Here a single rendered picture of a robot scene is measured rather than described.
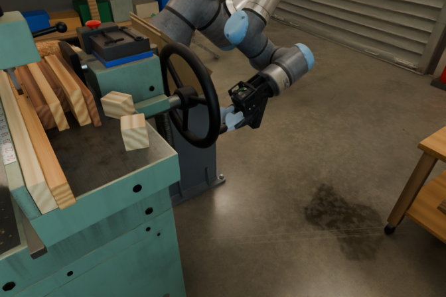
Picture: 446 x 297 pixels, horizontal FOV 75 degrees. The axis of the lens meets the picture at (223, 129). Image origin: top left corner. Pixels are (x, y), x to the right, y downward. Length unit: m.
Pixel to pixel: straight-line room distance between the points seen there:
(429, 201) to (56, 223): 1.46
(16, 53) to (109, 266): 0.42
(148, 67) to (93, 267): 0.40
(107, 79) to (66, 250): 0.31
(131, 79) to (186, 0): 0.65
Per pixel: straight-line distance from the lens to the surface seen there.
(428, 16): 3.26
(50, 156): 0.46
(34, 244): 0.53
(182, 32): 1.21
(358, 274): 1.46
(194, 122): 1.34
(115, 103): 0.55
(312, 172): 1.78
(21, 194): 0.41
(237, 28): 0.90
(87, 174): 0.47
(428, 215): 1.55
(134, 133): 0.47
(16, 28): 0.58
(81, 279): 0.66
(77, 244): 0.59
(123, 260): 0.67
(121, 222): 0.59
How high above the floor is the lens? 1.20
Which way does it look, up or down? 36 degrees down
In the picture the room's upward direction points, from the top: straight up
